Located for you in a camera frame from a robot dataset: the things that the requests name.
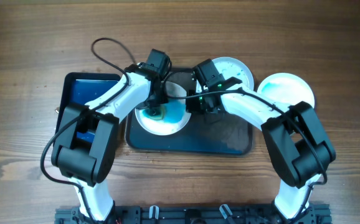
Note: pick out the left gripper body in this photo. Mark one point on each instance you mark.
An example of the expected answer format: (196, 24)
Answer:
(156, 99)

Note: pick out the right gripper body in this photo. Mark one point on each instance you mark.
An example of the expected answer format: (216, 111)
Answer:
(200, 105)

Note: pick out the green yellow sponge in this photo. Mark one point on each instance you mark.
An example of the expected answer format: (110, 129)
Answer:
(155, 113)

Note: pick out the white plate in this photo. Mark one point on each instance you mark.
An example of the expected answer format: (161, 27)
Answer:
(231, 67)
(176, 117)
(286, 88)

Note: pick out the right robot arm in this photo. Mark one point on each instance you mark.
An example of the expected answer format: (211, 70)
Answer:
(299, 148)

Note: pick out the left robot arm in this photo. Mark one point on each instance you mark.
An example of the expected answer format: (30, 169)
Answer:
(83, 148)

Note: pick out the dark brown serving tray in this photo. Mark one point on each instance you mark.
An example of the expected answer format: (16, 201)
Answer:
(220, 133)

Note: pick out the black water tray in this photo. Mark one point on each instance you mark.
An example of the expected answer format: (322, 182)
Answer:
(82, 87)

